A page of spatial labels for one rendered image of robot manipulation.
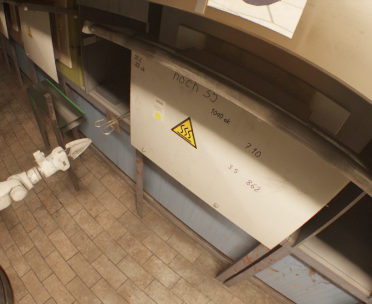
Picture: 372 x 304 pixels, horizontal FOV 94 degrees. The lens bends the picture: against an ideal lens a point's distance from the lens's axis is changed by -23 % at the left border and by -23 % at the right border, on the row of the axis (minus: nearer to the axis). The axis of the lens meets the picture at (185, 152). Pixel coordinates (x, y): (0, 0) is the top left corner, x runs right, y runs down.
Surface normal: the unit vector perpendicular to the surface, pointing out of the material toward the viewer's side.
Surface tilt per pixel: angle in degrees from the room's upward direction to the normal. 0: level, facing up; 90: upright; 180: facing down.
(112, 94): 0
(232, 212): 90
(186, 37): 90
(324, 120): 90
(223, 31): 90
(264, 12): 80
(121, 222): 0
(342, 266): 0
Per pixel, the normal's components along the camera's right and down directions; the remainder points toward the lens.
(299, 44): -0.58, 0.38
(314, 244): 0.16, -0.67
